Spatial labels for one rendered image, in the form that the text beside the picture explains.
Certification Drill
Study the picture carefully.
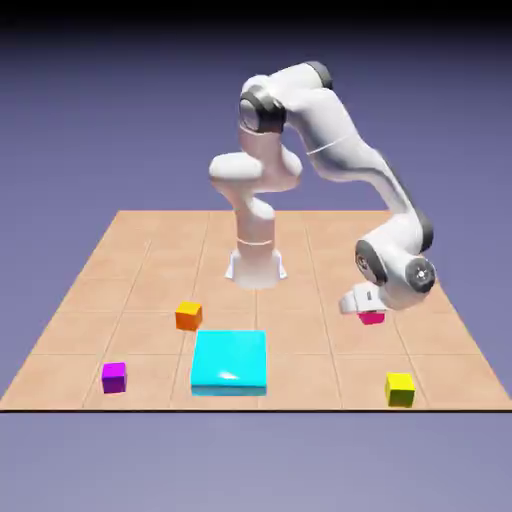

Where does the small yellow cube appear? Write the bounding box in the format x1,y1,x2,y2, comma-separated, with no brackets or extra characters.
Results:
384,372,416,409

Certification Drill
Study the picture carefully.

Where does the small purple cube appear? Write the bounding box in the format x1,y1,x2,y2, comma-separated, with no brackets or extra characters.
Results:
100,361,128,395

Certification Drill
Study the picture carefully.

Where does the large cyan box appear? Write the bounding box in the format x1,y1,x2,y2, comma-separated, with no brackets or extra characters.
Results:
190,329,268,398

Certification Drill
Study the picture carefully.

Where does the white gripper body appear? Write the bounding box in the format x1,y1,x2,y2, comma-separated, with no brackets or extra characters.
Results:
338,281,388,316

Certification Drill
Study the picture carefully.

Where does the small orange cube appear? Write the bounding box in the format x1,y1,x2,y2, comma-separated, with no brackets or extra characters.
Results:
174,300,204,332

